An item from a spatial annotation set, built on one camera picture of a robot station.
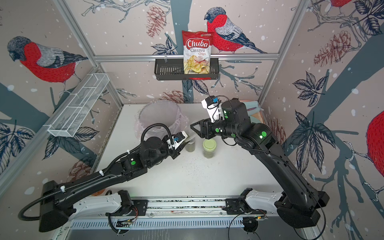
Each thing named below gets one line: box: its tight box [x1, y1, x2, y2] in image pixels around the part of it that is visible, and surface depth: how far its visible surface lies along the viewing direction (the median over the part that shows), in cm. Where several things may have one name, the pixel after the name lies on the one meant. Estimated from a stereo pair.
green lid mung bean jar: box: [202, 138, 217, 159], surface depth 84 cm
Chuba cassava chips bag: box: [182, 30, 214, 75], surface depth 87 cm
